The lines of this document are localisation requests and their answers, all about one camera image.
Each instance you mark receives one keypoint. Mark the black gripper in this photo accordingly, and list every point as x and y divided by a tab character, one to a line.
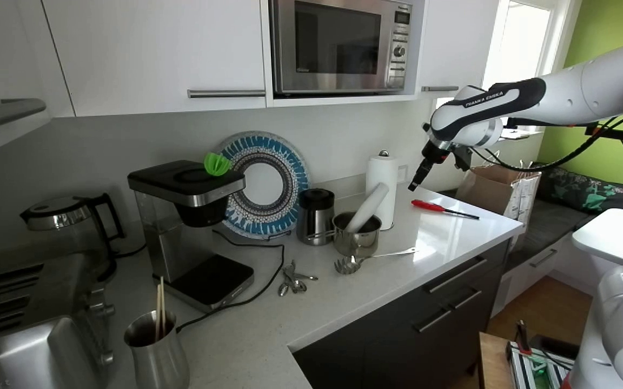
438	152

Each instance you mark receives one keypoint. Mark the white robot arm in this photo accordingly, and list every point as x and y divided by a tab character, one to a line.
584	88

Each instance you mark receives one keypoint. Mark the white paper towel roll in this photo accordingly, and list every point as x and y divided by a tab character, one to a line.
387	175

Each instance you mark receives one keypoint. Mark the brown cardboard box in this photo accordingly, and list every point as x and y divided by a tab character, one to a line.
499	190

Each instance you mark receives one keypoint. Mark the small metal cup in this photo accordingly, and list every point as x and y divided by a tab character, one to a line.
355	240

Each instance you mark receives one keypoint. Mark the long metal spoon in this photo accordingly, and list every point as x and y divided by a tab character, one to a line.
368	258

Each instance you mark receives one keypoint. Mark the steel canister black lid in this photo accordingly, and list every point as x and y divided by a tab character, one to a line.
316	216

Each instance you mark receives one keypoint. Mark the blue white decorated plate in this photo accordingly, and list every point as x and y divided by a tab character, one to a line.
281	154

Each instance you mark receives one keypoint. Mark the narrow white cabinet door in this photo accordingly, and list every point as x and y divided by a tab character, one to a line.
455	44

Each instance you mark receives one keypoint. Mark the black metal rod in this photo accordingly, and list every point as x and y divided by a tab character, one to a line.
557	124

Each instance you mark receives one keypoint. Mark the stainless steel microwave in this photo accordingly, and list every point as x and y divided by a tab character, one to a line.
341	45

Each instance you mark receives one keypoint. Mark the white bench cabinet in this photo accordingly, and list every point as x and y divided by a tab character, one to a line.
535	276

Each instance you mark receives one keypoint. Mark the small metal corkscrew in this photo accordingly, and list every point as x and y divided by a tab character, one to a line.
292	278

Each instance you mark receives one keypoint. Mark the dark base cabinet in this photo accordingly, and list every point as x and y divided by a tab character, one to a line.
399	338

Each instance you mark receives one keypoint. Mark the bright window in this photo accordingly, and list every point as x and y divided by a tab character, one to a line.
524	44

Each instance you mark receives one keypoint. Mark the dark patterned bench cushion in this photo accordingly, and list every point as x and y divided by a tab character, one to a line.
593	193

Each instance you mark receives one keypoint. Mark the wooden side table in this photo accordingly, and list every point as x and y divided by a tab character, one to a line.
494	364

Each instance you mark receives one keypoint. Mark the small green plastic object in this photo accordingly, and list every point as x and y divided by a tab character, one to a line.
216	165

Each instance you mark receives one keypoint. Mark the black steel coffee maker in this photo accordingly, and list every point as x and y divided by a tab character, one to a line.
189	195

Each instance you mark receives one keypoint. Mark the wooden chopstick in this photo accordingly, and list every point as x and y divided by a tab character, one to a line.
159	310

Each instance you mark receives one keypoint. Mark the wide white cabinet door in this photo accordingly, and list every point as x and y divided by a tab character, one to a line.
151	50

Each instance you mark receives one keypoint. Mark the steel utensil cup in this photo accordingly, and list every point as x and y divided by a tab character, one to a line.
159	359

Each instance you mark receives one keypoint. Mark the chrome faucet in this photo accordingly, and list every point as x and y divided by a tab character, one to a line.
101	325

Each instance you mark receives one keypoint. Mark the steel electric kettle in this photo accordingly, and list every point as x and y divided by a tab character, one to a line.
65	216

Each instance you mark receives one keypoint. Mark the grey metal appliance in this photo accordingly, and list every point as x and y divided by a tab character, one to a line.
58	287

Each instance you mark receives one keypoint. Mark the grey range hood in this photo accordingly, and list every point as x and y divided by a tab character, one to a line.
15	111

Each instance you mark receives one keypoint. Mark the stainless steel sink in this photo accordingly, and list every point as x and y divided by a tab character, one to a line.
15	359

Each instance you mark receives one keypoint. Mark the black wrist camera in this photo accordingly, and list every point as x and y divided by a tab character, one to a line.
463	158

